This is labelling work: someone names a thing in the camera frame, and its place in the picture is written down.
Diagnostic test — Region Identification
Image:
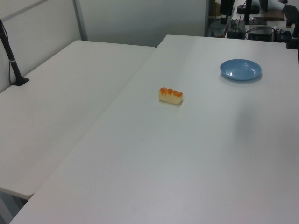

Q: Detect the black electronics unit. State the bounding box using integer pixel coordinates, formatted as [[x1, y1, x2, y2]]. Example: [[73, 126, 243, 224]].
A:
[[247, 27, 274, 42]]

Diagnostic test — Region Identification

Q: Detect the dark grey device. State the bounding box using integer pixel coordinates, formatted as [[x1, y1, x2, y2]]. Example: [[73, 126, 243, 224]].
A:
[[282, 4, 299, 28]]

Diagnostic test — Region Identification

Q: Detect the black camera stand pole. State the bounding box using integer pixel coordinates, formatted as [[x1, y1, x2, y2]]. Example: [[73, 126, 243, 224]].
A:
[[0, 18, 30, 87]]

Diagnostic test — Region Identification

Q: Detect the blue plastic plate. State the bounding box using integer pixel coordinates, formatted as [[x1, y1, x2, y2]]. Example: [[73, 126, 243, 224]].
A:
[[220, 59, 263, 82]]

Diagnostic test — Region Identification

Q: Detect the clear plastic container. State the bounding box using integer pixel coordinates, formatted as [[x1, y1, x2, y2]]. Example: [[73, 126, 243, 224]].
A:
[[211, 22, 226, 38]]

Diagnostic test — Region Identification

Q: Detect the black pole with round base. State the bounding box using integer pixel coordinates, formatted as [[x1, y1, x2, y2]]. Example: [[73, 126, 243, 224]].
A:
[[236, 0, 260, 25]]

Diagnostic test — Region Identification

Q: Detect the brown board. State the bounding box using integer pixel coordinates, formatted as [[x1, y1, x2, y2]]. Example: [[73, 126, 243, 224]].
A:
[[263, 11, 285, 21]]

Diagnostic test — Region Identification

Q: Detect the black camera on mount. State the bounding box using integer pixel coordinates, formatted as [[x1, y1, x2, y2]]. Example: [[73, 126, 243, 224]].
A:
[[274, 28, 299, 50]]

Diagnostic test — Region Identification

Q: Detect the grey metal shelf post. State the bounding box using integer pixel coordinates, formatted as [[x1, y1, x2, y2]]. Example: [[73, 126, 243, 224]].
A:
[[204, 0, 211, 37]]

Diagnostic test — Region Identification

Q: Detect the grey partition frame post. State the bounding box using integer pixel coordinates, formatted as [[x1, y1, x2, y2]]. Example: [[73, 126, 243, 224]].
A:
[[72, 0, 88, 41]]

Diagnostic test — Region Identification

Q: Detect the small black box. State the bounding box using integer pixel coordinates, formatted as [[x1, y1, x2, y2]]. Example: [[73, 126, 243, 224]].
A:
[[226, 25, 245, 39]]

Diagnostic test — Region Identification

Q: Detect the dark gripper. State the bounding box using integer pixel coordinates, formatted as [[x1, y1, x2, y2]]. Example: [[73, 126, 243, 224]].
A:
[[220, 0, 235, 25]]

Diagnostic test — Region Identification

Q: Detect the orange-topped bread loaf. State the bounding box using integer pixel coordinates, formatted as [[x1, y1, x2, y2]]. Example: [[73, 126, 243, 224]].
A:
[[158, 87, 184, 104]]

